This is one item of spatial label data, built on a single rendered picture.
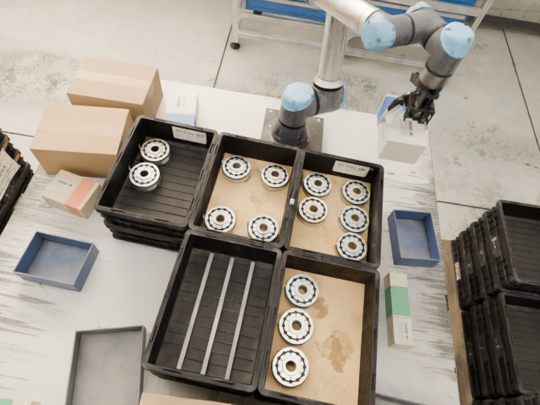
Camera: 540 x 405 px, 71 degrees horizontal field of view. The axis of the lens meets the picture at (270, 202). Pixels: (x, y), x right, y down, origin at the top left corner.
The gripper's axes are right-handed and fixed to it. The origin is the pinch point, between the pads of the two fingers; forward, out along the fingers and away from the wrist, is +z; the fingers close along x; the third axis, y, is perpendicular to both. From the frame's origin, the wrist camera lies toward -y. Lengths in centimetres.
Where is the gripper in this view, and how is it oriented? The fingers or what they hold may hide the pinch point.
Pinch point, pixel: (402, 124)
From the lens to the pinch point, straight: 130.9
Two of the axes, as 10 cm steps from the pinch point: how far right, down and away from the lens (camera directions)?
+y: -1.3, 8.5, -5.1
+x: 9.9, 1.6, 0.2
